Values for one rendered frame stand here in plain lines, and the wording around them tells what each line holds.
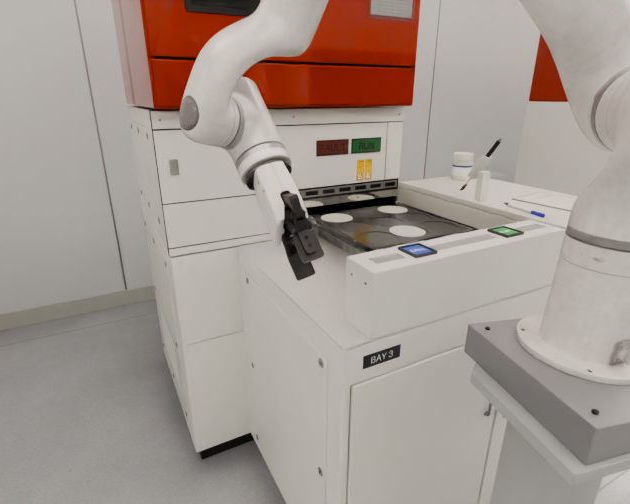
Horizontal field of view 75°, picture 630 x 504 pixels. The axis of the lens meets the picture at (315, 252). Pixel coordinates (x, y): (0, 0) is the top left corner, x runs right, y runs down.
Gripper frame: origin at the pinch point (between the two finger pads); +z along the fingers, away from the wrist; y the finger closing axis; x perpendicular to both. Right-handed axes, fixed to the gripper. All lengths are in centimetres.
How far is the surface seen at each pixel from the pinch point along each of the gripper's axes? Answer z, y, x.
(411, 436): 37, -42, 15
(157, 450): 18, -121, -56
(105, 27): -186, -122, -20
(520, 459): 42, -17, 24
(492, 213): -4, -42, 64
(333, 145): -46, -55, 36
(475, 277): 10.8, -21.9, 36.9
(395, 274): 4.8, -13.3, 17.3
